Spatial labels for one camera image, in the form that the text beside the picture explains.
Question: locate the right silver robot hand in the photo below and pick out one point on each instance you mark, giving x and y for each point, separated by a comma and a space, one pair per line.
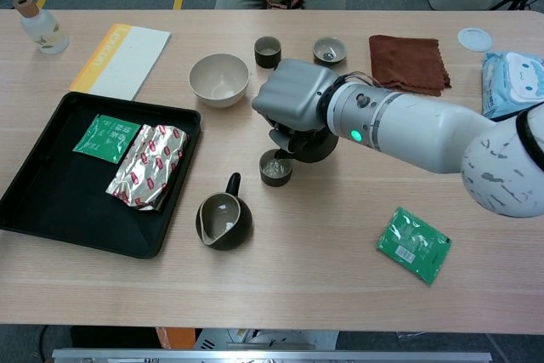
293, 95

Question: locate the robot base chassis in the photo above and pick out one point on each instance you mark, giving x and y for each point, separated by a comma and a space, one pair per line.
263, 338

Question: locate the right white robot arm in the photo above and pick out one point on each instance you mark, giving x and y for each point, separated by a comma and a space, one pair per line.
425, 125

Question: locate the beige ceramic bowl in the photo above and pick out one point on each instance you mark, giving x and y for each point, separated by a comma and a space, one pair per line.
219, 82

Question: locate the brown folded cloth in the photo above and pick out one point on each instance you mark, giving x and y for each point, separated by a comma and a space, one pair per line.
408, 61

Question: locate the dark ceramic pouring pitcher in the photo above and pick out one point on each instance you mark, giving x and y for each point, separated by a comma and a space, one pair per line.
231, 239

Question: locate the silver foil red-print packet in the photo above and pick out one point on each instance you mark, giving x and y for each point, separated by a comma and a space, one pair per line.
149, 163

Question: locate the yellow white Lexicon book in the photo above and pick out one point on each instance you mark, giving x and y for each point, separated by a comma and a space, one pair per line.
127, 61

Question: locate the white round plastic lid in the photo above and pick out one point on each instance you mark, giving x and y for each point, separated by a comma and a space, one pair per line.
474, 39

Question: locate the green tea packet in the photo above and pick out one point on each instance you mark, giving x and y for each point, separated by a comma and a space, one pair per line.
412, 244
102, 137

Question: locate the blue wet wipes pack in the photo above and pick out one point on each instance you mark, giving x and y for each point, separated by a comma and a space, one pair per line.
514, 82

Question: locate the black square tray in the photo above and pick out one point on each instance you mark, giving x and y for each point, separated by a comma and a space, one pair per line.
64, 201

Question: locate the glass bottle wooden cap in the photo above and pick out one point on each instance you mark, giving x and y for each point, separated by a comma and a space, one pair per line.
47, 31

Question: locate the aluminium profile rail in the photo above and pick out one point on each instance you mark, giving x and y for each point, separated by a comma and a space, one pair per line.
272, 356

